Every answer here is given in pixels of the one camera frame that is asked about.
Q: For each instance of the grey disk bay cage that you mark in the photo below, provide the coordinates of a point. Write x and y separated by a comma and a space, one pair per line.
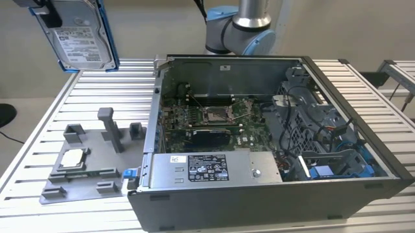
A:
298, 136

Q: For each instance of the grey parts rack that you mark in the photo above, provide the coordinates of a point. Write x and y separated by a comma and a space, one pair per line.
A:
94, 150

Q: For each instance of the silver CPU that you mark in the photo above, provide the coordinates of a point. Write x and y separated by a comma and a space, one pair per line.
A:
76, 158

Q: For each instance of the silver power supply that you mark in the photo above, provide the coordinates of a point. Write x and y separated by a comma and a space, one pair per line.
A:
260, 160

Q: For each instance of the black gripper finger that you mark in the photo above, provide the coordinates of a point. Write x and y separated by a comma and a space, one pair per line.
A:
53, 14

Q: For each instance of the green RAM stick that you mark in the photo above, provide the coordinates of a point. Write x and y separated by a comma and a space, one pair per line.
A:
94, 173

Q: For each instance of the aluminium frame table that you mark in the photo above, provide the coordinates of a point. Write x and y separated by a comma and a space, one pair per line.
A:
401, 72

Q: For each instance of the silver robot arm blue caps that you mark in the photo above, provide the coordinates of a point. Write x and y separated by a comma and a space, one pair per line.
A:
250, 14

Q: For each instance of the black box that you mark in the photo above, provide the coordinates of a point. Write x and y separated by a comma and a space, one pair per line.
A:
374, 80

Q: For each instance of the black graphics card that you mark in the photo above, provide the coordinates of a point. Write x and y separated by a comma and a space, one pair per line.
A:
212, 138

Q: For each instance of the black RAM slot row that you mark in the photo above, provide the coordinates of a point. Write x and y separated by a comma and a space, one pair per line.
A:
212, 97

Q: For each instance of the blue disk bay bracket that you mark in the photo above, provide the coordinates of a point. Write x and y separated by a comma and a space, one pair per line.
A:
321, 171

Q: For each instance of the black open PC case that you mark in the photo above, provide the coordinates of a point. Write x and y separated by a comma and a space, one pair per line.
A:
228, 206

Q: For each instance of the black round chair base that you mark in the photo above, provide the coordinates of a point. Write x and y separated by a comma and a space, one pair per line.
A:
7, 115

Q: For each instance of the green motherboard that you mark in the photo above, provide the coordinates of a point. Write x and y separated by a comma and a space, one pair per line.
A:
253, 138

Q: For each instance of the hard disk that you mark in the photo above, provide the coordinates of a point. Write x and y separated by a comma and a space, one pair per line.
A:
81, 38

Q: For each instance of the CPU socket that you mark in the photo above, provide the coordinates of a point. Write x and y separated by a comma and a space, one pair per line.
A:
217, 116

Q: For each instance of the blue case latch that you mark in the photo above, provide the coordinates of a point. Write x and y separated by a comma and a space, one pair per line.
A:
129, 173

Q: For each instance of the metal locking lever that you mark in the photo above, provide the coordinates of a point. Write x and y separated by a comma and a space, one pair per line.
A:
197, 101

